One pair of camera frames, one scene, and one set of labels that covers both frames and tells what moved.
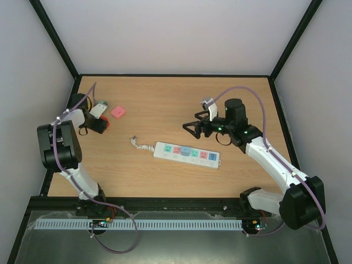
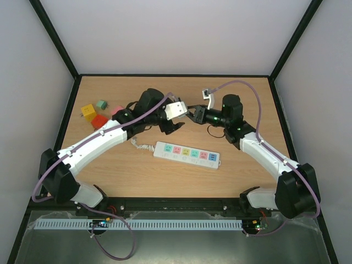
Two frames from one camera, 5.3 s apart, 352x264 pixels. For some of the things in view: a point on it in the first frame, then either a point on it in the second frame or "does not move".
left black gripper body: x=99 y=127 → x=165 y=128
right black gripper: x=202 y=127 → x=200 y=114
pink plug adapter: x=117 y=111 does not move
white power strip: x=198 y=155 does not move
